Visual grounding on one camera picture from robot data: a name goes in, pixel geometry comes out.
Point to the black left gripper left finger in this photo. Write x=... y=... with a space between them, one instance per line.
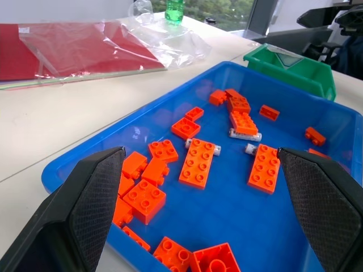
x=71 y=215

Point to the green plastic bin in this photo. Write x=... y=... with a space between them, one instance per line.
x=306 y=73

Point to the red paper sheet stack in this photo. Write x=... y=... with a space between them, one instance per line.
x=56 y=51

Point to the black office chair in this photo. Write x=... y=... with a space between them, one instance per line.
x=320 y=20

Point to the blue plastic tray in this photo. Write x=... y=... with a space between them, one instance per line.
x=232 y=215

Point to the clear plastic bag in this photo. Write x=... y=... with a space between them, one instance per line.
x=170 y=45

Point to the small black round object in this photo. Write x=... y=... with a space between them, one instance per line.
x=210 y=20

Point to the green plastic bottle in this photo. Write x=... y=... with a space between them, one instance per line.
x=174 y=12

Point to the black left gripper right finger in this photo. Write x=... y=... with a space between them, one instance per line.
x=326 y=204

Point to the grey window pillar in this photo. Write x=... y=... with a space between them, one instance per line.
x=262 y=17

